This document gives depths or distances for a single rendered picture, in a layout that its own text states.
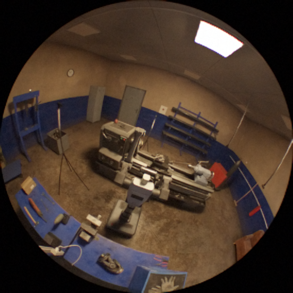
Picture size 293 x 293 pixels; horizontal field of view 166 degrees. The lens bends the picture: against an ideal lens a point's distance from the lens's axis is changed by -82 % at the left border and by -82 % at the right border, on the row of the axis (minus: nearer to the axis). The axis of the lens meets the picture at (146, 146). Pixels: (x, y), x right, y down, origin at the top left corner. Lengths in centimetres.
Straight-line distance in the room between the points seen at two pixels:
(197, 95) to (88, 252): 548
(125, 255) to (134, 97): 525
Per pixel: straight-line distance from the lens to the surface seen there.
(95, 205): 234
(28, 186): 177
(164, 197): 100
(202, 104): 499
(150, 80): 501
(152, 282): 102
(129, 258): 133
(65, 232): 140
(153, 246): 233
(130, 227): 198
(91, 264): 134
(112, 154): 212
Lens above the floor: 216
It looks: 30 degrees down
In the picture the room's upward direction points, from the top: 21 degrees clockwise
